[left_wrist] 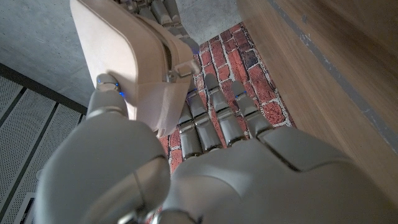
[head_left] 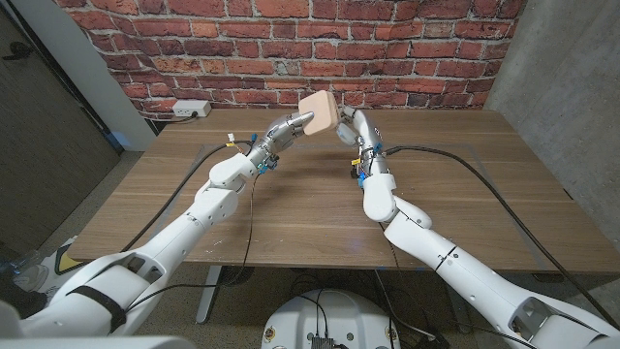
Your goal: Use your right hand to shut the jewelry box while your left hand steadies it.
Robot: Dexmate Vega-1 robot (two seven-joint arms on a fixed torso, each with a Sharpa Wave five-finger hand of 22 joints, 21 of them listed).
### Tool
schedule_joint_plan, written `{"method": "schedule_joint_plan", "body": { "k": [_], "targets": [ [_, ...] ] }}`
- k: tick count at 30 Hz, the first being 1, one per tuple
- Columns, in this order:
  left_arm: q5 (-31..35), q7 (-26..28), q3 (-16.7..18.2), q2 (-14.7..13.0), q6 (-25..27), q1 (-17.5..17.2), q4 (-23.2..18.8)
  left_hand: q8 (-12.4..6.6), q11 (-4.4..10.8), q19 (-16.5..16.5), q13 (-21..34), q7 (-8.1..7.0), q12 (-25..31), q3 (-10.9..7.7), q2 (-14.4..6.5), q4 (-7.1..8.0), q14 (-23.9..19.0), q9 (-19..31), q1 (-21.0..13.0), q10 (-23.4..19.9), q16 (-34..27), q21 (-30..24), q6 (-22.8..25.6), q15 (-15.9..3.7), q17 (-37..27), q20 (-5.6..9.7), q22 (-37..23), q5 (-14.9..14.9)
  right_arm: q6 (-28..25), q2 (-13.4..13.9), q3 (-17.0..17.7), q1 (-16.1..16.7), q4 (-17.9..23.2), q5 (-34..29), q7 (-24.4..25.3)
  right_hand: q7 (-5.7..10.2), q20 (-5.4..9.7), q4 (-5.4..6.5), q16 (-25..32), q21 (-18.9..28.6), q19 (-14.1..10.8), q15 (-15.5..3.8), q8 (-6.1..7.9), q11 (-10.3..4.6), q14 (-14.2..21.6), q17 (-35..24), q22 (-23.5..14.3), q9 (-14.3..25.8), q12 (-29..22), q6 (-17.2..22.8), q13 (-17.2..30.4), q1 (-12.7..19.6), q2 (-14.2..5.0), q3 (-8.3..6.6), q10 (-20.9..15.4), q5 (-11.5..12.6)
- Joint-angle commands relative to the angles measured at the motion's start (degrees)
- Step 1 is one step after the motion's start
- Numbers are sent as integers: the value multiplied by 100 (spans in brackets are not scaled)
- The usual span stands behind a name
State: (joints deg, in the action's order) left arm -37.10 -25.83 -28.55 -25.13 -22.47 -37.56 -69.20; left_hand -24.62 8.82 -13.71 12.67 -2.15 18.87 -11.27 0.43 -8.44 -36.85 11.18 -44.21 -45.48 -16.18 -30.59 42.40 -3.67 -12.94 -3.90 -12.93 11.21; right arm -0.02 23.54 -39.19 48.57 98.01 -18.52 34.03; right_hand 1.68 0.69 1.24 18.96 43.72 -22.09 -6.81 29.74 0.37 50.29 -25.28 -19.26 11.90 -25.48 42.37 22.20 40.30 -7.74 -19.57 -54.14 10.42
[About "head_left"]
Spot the beige clamshell food container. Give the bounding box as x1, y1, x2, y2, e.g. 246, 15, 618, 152
297, 89, 341, 137

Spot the black floor cable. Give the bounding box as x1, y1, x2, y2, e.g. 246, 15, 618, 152
372, 269, 451, 349

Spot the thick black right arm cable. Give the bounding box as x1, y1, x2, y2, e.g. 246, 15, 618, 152
385, 144, 620, 331

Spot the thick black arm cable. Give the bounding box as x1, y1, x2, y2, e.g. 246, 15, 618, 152
385, 144, 620, 331
118, 139, 256, 253

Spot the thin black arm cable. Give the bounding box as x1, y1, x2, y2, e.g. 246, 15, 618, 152
379, 221, 406, 292
123, 174, 261, 314

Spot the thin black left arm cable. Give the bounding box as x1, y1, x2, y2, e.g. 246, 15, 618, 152
123, 174, 261, 314

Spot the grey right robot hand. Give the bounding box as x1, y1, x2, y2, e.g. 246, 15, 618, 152
336, 105, 388, 178

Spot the dark grey wall panel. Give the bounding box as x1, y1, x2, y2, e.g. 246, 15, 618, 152
0, 9, 122, 258

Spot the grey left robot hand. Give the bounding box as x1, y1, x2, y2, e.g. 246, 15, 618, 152
249, 110, 316, 174

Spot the red brick print backdrop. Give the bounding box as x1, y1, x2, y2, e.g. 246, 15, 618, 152
52, 0, 528, 120

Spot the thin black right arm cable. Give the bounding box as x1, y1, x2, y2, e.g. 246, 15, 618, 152
379, 221, 406, 292

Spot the black power strip cord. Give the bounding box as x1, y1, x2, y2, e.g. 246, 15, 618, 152
144, 111, 200, 123

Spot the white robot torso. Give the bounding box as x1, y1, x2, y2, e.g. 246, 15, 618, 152
261, 289, 401, 349

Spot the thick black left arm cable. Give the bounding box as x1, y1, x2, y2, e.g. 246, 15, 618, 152
118, 139, 256, 253

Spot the white power strip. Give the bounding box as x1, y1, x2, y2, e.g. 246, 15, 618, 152
171, 99, 213, 118

